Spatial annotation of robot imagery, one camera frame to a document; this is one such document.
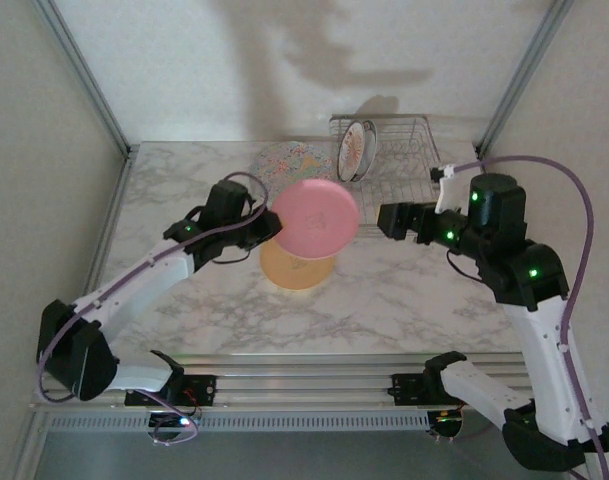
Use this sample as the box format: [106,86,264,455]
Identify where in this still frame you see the colourful floral plate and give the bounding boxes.
[256,141,334,197]

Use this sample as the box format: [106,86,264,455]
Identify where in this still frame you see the orange plate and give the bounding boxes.
[258,239,337,294]

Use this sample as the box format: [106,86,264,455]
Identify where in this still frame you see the white plate pink flower print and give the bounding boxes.
[336,118,379,184]

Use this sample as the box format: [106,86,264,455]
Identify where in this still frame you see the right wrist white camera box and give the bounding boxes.
[430,163,461,215]

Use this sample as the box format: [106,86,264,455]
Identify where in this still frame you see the aluminium table side rail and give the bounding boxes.
[81,149,138,306]
[472,142,490,176]

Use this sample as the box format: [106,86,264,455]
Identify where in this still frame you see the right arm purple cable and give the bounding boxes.
[448,154,609,480]

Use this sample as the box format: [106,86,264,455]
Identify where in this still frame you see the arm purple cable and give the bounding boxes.
[448,154,609,480]
[35,171,270,446]

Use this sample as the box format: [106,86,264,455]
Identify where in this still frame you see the metal wire dish rack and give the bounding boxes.
[328,113,448,240]

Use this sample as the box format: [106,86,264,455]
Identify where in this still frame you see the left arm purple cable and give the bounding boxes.
[35,171,270,446]

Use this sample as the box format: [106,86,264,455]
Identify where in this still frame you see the aluminium frame corner post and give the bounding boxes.
[31,0,138,157]
[475,0,579,157]

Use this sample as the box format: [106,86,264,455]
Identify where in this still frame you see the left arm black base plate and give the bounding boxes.
[125,374,219,407]

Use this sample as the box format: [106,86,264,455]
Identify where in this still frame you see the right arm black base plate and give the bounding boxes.
[391,372,460,407]

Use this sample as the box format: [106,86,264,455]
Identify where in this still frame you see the aluminium front rail beam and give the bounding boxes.
[31,352,535,414]

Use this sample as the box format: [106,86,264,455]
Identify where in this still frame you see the grey slotted cable duct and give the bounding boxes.
[43,412,431,434]

